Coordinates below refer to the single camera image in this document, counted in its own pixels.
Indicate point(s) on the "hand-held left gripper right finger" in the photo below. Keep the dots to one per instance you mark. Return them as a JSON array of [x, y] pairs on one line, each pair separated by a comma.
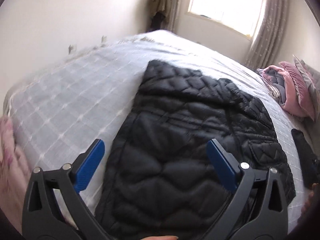
[[222, 165]]

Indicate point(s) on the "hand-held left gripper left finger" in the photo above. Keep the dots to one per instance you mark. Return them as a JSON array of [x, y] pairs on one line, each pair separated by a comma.
[[90, 166]]

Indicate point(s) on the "black quilted puffer jacket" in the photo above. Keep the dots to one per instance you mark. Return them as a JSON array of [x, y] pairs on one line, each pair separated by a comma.
[[175, 130]]

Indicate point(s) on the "person's right hand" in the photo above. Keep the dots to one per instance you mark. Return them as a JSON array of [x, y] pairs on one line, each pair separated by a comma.
[[307, 206]]

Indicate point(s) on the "person's left hand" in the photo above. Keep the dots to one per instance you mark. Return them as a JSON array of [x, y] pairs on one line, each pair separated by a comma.
[[160, 238]]

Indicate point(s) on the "pink velvet pillow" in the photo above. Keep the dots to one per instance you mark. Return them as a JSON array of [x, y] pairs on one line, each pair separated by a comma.
[[295, 92]]

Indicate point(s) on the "bed with grey checked bedspread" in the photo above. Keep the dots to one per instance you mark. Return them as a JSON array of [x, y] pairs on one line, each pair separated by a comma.
[[62, 100]]

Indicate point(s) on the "pink floral cloth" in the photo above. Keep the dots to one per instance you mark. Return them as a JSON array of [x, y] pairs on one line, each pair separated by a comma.
[[12, 170]]

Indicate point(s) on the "grey velvet pillow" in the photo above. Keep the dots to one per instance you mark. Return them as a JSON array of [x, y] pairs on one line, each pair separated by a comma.
[[308, 76]]

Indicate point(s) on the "folded pink grey blanket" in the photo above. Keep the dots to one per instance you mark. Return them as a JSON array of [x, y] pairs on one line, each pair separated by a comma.
[[273, 80]]

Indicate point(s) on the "grey beige curtain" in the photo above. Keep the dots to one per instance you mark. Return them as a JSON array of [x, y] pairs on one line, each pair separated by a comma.
[[173, 5], [270, 25]]

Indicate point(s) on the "dark hanging garment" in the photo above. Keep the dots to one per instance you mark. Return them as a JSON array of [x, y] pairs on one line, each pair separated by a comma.
[[157, 21]]

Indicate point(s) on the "bright window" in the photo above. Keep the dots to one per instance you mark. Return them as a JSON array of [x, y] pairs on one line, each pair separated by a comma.
[[225, 5]]

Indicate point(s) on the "white wall socket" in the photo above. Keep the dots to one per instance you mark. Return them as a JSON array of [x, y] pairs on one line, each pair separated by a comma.
[[104, 39], [72, 48]]

